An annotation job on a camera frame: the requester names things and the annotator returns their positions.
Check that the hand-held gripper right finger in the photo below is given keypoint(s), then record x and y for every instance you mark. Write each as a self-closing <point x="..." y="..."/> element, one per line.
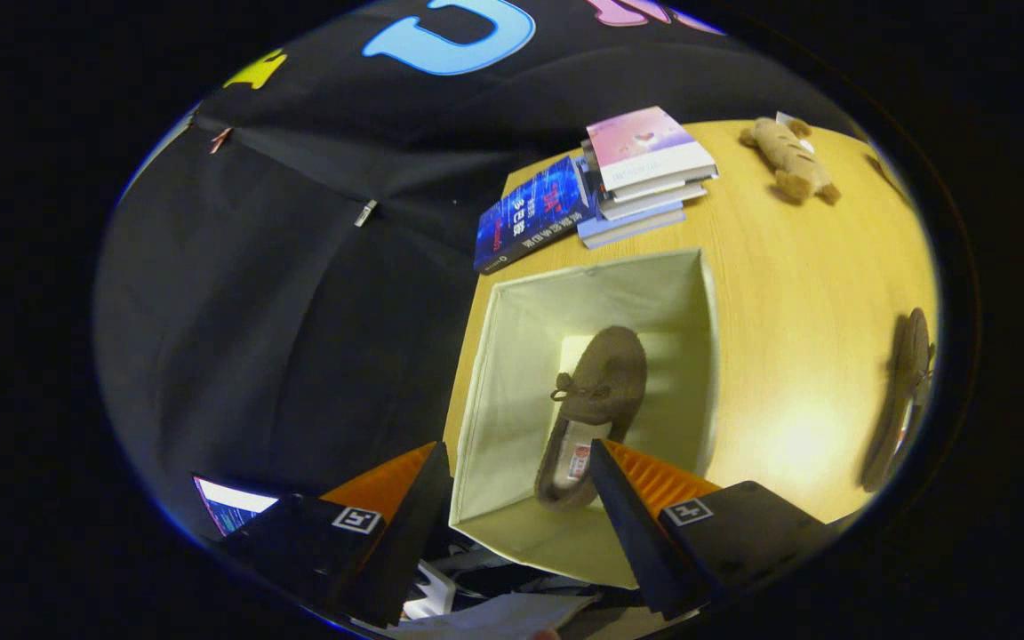
<point x="743" y="533"/>

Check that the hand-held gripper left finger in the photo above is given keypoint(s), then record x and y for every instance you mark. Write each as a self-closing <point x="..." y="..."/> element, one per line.
<point x="299" y="547"/>

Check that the brown moccasin shoe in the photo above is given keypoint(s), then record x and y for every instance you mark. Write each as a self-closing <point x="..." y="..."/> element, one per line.
<point x="908" y="356"/>
<point x="605" y="373"/>

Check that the pale green fabric storage box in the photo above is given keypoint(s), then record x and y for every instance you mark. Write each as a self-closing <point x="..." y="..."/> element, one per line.
<point x="521" y="373"/>

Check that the white paper sheet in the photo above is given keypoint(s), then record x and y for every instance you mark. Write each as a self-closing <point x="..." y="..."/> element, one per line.
<point x="494" y="618"/>

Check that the black backdrop cloth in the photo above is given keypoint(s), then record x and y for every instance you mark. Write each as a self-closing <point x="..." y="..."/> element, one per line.
<point x="254" y="311"/>

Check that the light blue cover book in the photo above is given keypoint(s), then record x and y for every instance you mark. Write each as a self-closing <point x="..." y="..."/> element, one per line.
<point x="628" y="229"/>

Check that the grey cover book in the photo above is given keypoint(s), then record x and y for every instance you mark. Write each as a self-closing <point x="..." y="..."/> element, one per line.
<point x="659" y="190"/>
<point x="654" y="210"/>

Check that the white clip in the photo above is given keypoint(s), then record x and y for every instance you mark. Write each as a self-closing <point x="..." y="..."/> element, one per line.
<point x="365" y="213"/>

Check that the tan plush bread toy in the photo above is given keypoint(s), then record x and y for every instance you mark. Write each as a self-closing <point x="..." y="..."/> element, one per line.
<point x="788" y="156"/>

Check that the dark blue cover book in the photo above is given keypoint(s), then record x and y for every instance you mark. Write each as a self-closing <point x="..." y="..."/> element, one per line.
<point x="525" y="218"/>

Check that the pink cover book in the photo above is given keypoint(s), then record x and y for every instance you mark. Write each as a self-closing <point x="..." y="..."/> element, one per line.
<point x="645" y="142"/>

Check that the pink clothespin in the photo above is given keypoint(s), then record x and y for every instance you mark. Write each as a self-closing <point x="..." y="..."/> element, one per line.
<point x="220" y="140"/>

